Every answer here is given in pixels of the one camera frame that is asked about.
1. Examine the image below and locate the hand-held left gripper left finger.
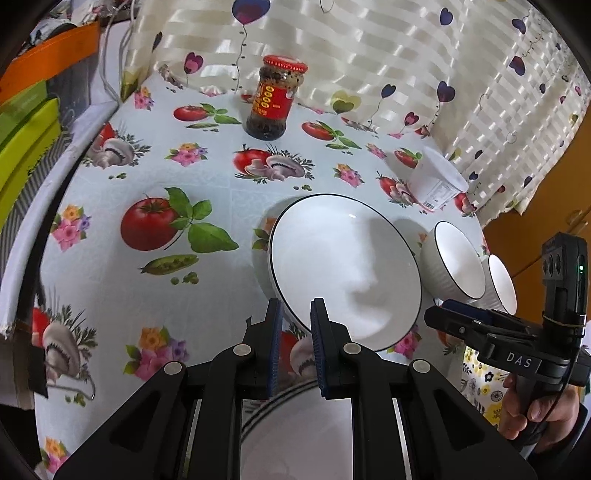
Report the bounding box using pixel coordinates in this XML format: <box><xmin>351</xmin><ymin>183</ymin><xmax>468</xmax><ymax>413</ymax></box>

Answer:
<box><xmin>54</xmin><ymin>299</ymin><xmax>283</xmax><ymax>480</ymax></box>

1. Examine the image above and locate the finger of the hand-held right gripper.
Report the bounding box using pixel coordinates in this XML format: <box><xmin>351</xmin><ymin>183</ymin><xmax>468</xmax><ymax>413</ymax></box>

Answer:
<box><xmin>441</xmin><ymin>299</ymin><xmax>543</xmax><ymax>344</ymax></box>
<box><xmin>424</xmin><ymin>306</ymin><xmax>509</xmax><ymax>354</ymax></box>

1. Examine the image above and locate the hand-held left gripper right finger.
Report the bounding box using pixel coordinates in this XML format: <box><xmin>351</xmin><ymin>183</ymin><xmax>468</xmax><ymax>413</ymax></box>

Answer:
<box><xmin>310</xmin><ymin>298</ymin><xmax>539</xmax><ymax>480</ymax></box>

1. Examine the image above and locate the small white ribbed bowl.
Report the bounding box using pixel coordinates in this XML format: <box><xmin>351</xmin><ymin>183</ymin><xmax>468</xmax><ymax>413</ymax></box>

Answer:
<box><xmin>419</xmin><ymin>220</ymin><xmax>487</xmax><ymax>303</ymax></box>
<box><xmin>480</xmin><ymin>254</ymin><xmax>518</xmax><ymax>315</ymax></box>

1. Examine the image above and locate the large white black-rimmed bowl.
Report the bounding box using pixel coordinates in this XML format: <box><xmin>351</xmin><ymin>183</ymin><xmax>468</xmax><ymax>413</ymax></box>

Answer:
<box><xmin>253</xmin><ymin>194</ymin><xmax>423</xmax><ymax>352</ymax></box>

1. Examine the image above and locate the white striped-rim plate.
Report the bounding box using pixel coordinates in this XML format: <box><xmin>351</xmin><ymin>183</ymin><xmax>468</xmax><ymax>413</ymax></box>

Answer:
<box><xmin>187</xmin><ymin>381</ymin><xmax>411</xmax><ymax>480</ymax></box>

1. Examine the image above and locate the person's right hand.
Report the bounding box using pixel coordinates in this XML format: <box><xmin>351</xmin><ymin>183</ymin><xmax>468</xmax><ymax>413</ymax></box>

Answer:
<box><xmin>501</xmin><ymin>374</ymin><xmax>585</xmax><ymax>455</ymax></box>

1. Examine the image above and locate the white plastic tub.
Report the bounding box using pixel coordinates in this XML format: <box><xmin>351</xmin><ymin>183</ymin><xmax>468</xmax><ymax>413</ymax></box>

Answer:
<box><xmin>409</xmin><ymin>147</ymin><xmax>469</xmax><ymax>213</ymax></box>

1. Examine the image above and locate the vegetable-print tablecloth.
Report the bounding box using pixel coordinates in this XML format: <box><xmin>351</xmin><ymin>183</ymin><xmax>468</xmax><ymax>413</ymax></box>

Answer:
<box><xmin>34</xmin><ymin>69</ymin><xmax>513</xmax><ymax>480</ymax></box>

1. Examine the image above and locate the black binder clip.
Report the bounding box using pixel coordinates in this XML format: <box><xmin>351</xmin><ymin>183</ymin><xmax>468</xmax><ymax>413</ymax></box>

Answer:
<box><xmin>27</xmin><ymin>344</ymin><xmax>96</xmax><ymax>403</ymax></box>

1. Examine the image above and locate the red-lidded sauce jar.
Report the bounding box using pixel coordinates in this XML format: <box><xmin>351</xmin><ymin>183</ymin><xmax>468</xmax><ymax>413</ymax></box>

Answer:
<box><xmin>246</xmin><ymin>54</ymin><xmax>308</xmax><ymax>141</ymax></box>

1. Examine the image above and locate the cream heart-print curtain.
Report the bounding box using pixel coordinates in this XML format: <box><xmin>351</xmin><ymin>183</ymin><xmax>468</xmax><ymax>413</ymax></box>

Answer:
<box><xmin>121</xmin><ymin>0</ymin><xmax>591</xmax><ymax>227</ymax></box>

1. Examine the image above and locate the lime green box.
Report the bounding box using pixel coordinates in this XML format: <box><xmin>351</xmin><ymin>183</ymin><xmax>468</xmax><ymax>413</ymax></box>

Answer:
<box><xmin>0</xmin><ymin>97</ymin><xmax>63</xmax><ymax>228</ymax></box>

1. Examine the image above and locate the dark green box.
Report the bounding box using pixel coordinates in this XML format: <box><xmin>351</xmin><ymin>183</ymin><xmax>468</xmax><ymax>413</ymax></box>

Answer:
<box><xmin>0</xmin><ymin>79</ymin><xmax>49</xmax><ymax>155</ymax></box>

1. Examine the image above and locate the orange box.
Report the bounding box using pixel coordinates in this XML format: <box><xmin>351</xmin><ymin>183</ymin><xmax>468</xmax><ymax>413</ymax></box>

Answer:
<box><xmin>0</xmin><ymin>21</ymin><xmax>101</xmax><ymax>108</ymax></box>

